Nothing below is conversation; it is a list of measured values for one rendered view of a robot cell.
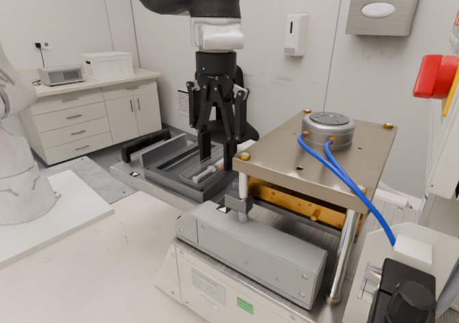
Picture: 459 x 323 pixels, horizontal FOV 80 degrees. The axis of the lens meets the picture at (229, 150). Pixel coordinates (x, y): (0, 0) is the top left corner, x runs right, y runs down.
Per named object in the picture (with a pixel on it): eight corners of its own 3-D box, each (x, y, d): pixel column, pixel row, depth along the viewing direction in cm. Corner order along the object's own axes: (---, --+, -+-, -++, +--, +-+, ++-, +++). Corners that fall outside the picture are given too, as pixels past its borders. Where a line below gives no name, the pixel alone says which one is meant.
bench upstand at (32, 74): (134, 67, 330) (132, 58, 326) (3, 84, 245) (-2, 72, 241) (132, 66, 333) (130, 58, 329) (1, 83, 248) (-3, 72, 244)
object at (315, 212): (380, 177, 51) (393, 129, 47) (352, 252, 35) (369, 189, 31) (293, 153, 60) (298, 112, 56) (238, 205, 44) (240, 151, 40)
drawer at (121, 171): (263, 176, 68) (264, 148, 65) (207, 227, 52) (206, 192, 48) (176, 147, 83) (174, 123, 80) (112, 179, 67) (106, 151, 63)
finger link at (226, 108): (223, 82, 54) (229, 81, 53) (236, 136, 57) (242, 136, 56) (211, 86, 51) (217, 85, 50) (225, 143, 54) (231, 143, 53)
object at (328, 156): (423, 179, 50) (448, 112, 45) (412, 317, 27) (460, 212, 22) (297, 148, 63) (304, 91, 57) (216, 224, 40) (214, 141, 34)
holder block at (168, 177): (255, 162, 67) (256, 153, 66) (203, 204, 52) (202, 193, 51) (202, 146, 75) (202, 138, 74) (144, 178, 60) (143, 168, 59)
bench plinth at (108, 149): (159, 136, 331) (158, 128, 327) (50, 173, 253) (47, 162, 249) (138, 126, 361) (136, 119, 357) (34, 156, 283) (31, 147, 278)
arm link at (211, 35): (211, 17, 53) (211, 47, 55) (162, 16, 43) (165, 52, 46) (270, 18, 47) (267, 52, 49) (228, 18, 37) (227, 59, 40)
